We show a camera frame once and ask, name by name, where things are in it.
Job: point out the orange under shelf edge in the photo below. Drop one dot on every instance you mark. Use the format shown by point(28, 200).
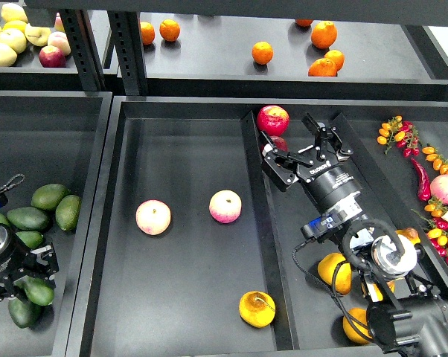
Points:
point(304, 23)

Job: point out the dark green avocado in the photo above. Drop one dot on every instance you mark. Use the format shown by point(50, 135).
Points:
point(38, 291)

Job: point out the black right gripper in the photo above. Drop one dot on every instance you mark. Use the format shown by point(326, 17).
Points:
point(317, 167)

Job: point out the orange far left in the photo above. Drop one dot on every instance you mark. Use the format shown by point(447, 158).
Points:
point(147, 33)

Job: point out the orange small right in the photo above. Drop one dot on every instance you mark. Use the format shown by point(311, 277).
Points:
point(337, 57)

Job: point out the pink apple right tray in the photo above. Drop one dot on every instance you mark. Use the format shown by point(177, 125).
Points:
point(439, 188)

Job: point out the green avocado middle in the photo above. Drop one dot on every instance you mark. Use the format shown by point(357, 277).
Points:
point(28, 219)

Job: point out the black shelf post right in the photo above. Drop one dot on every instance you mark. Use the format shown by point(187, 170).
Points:
point(126, 37)

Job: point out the cherry tomato bunch bottom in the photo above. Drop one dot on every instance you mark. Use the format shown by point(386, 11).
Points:
point(435, 226)

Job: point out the red chili pepper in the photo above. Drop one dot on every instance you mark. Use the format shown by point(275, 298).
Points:
point(423, 190)

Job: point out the green avocado right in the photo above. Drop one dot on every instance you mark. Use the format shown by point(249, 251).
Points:
point(67, 212)

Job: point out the cherry tomato bunch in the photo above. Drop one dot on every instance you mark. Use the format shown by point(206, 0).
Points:
point(399, 133)
point(435, 226)

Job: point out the pink apple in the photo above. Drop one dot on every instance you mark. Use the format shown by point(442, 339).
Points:
point(153, 217)
point(225, 206)

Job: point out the bright red apple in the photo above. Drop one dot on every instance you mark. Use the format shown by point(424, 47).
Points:
point(272, 119)

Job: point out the orange large right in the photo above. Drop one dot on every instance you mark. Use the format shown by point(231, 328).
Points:
point(324, 34)

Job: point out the yellow pear bottom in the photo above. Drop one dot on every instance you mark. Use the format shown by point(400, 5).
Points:
point(356, 329)

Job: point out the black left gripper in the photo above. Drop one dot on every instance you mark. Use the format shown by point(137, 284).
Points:
point(40, 263)

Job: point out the green avocado lower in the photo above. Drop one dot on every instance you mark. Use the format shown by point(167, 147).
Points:
point(32, 239)

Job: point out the dark avocado bottom left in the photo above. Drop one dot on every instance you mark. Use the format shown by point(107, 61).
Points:
point(24, 313)

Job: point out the dark red apple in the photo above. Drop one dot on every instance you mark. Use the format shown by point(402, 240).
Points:
point(279, 144)

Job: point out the black upper shelf tray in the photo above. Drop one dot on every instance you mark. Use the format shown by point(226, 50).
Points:
point(213, 58)

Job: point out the orange tomato bunch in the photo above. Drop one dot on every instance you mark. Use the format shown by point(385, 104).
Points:
point(439, 162)

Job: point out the black upper left tray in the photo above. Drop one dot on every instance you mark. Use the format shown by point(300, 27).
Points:
point(27, 74)

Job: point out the black middle tray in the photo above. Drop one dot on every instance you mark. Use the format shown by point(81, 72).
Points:
point(178, 293)

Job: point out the green avocado top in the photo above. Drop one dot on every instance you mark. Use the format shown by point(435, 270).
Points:
point(47, 197)

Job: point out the cherry tomato bunch top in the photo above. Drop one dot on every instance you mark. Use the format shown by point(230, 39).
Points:
point(399, 133)

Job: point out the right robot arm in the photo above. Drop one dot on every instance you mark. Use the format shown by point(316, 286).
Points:
point(406, 313)

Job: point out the pink apple left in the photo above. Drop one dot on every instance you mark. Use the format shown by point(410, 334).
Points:
point(153, 217)

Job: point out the orange centre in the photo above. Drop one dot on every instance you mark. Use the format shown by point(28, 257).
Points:
point(262, 53)

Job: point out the orange front right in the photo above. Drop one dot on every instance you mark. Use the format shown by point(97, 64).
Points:
point(323, 67)

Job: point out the pink apple centre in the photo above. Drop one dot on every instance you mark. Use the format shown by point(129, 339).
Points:
point(225, 206)

